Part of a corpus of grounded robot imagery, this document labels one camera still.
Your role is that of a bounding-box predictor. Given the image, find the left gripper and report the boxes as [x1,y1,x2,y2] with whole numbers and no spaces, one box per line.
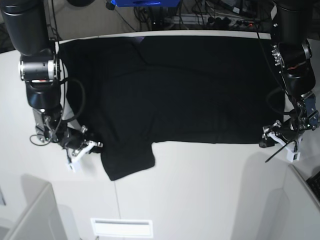
[258,120,302,155]

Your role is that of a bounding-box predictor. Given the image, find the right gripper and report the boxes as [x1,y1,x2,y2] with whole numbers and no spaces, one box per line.
[37,124,104,161]

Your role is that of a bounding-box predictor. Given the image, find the black T-shirt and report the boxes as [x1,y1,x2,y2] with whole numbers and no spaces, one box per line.
[60,36,285,181]

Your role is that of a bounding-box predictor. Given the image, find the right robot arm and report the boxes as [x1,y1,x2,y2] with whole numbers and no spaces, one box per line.
[0,0,104,163]

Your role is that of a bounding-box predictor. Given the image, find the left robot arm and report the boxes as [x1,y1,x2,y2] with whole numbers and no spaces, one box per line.
[259,0,320,158]

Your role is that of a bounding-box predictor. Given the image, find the black keyboard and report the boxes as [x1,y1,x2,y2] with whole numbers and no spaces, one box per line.
[306,172,320,200]

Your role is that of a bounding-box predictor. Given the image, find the white slotted tray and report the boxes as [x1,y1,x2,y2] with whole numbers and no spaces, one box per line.
[90,218,154,239]

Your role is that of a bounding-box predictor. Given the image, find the white cabinet left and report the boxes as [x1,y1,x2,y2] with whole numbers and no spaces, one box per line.
[0,171,81,240]

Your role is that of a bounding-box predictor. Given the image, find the blue box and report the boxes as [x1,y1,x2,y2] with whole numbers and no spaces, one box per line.
[106,0,180,10]

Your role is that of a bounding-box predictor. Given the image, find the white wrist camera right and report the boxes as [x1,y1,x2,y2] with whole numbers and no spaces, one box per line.
[66,161,82,173]

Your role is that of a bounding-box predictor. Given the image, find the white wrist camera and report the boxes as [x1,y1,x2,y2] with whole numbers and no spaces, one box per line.
[66,161,82,173]
[286,147,301,163]

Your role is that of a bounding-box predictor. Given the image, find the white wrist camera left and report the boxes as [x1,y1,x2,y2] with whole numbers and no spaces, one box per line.
[286,147,301,163]

